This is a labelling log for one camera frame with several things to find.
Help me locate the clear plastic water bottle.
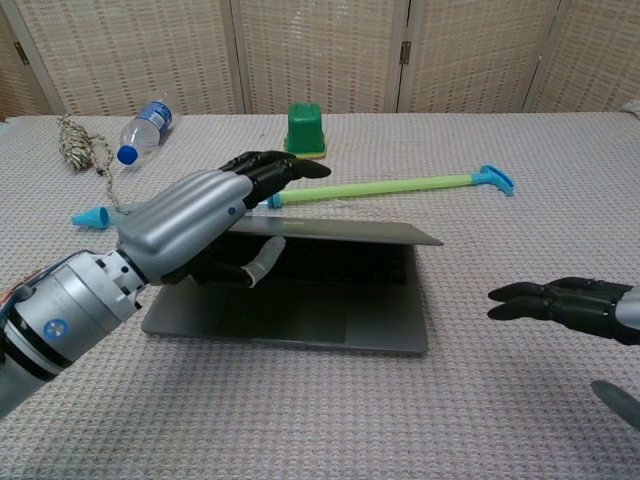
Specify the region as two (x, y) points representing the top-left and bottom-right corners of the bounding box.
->
(116, 93), (176, 166)

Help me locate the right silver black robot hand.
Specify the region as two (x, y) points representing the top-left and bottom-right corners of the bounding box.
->
(487, 278), (640, 431)

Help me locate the beige woven tablecloth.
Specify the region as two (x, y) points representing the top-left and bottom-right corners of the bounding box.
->
(0, 99), (640, 480)

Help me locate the silver laptop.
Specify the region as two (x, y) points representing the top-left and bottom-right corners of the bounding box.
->
(141, 215), (445, 357)

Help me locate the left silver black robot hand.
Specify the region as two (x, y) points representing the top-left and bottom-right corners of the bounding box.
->
(115, 149), (332, 290)

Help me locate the braided rope bundle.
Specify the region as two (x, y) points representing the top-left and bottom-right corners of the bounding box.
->
(56, 113), (121, 211)

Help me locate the woven folding screen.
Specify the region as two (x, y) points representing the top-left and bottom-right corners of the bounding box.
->
(0, 0), (640, 120)

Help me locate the green plastic cup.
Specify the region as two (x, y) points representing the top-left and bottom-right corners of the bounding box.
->
(283, 102), (329, 161)

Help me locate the green blue water pump toy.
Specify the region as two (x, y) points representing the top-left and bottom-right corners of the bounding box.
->
(71, 164), (516, 232)

